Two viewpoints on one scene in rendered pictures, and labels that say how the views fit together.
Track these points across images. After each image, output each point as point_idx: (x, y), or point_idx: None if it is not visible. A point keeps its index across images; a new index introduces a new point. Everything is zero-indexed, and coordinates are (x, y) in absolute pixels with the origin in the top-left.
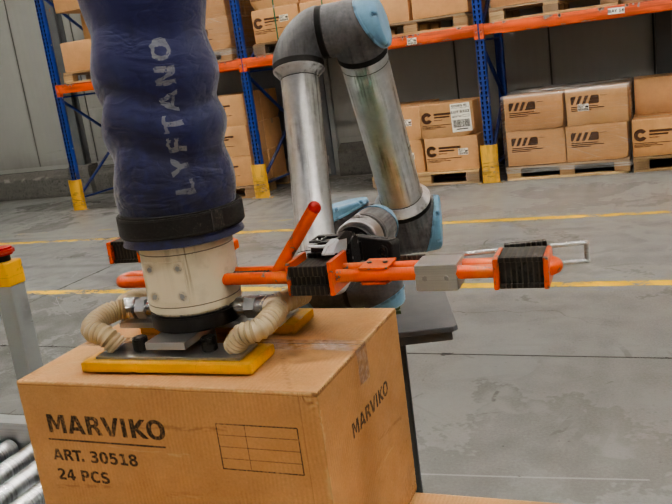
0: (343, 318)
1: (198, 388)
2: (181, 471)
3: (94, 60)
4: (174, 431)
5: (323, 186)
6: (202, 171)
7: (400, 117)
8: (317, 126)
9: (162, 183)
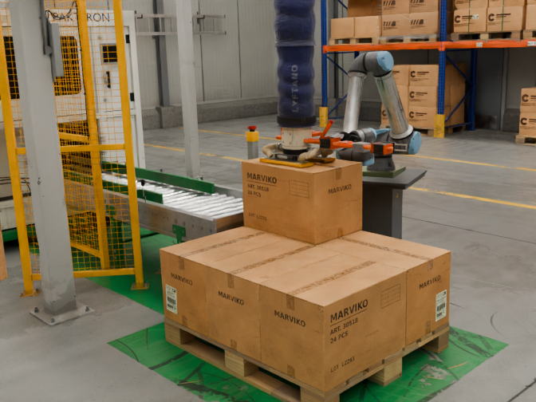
0: (343, 162)
1: (286, 168)
2: (278, 194)
3: (277, 68)
4: (278, 181)
5: (354, 118)
6: (301, 105)
7: (396, 97)
8: (357, 96)
9: (289, 107)
